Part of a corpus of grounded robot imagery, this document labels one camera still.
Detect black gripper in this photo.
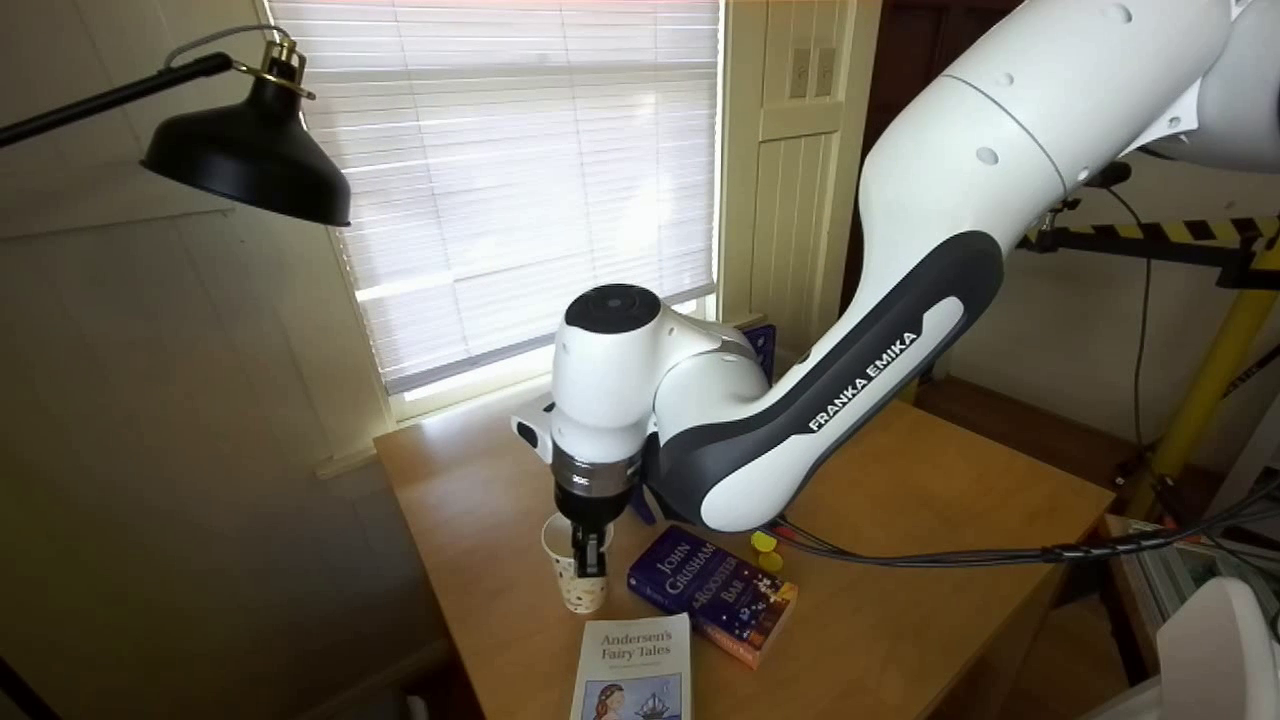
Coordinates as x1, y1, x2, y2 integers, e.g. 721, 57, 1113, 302
553, 479, 627, 585

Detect white speckled paper cup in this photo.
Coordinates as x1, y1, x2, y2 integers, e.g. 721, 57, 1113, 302
537, 513, 611, 618

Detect white fairy tales book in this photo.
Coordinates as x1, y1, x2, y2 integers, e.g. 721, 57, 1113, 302
567, 612, 696, 720

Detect dark blue book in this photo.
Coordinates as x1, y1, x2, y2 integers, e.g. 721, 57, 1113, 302
624, 520, 801, 671

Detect white window blinds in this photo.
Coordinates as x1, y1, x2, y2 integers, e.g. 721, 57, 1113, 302
262, 0, 725, 396

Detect cream panelled cupboard door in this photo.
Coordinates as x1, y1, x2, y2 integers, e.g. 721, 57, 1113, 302
715, 0, 882, 373

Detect black desk lamp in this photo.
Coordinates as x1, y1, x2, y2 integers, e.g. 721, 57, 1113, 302
0, 19, 355, 233

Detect dark brown wooden door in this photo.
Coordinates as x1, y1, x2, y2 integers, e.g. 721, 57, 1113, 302
863, 0, 1032, 151

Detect white chair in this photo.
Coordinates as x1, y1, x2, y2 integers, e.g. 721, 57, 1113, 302
1152, 571, 1280, 720

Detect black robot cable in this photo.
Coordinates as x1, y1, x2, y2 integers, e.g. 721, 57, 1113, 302
774, 520, 1280, 571

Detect thin black hanging cable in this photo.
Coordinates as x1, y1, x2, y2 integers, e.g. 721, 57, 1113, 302
1093, 159, 1159, 454

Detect yellow stand post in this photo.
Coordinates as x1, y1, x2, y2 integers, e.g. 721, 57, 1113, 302
1115, 284, 1280, 522

